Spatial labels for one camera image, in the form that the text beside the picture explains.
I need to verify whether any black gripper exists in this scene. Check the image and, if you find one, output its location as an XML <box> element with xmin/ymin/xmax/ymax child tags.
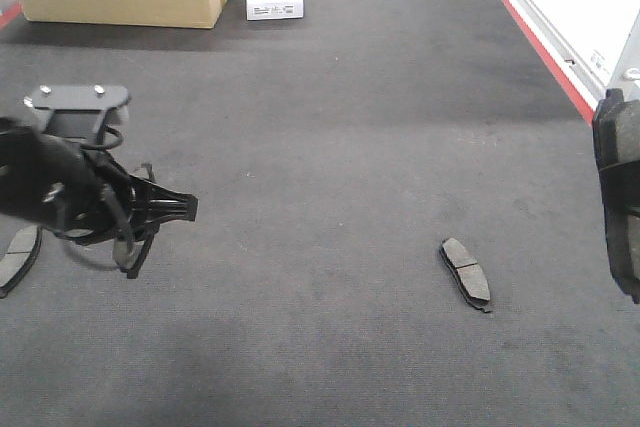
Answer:
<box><xmin>24</xmin><ymin>84</ymin><xmax>200</xmax><ymax>248</ymax></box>

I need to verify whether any dark brake pad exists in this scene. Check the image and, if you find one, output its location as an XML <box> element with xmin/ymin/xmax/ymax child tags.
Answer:
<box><xmin>1</xmin><ymin>226</ymin><xmax>42</xmax><ymax>299</ymax></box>
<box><xmin>592</xmin><ymin>88</ymin><xmax>639</xmax><ymax>304</ymax></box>
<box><xmin>112</xmin><ymin>163</ymin><xmax>158</xmax><ymax>279</ymax></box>
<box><xmin>439</xmin><ymin>237</ymin><xmax>492</xmax><ymax>313</ymax></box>

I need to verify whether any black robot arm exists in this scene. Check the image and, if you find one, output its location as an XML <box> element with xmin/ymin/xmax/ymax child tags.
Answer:
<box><xmin>1</xmin><ymin>84</ymin><xmax>198</xmax><ymax>245</ymax></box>

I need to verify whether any black conveyor belt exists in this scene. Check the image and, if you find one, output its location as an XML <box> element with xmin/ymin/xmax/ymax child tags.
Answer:
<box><xmin>0</xmin><ymin>0</ymin><xmax>640</xmax><ymax>427</ymax></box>

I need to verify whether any white right side panel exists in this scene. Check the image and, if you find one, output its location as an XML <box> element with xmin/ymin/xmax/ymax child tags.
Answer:
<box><xmin>523</xmin><ymin>0</ymin><xmax>639</xmax><ymax>100</ymax></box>

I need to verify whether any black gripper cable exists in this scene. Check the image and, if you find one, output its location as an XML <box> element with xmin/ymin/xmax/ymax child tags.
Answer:
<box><xmin>49</xmin><ymin>124</ymin><xmax>137</xmax><ymax>271</ymax></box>

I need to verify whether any red conveyor frame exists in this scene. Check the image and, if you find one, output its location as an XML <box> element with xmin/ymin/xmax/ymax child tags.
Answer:
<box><xmin>1</xmin><ymin>0</ymin><xmax>589</xmax><ymax>127</ymax></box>

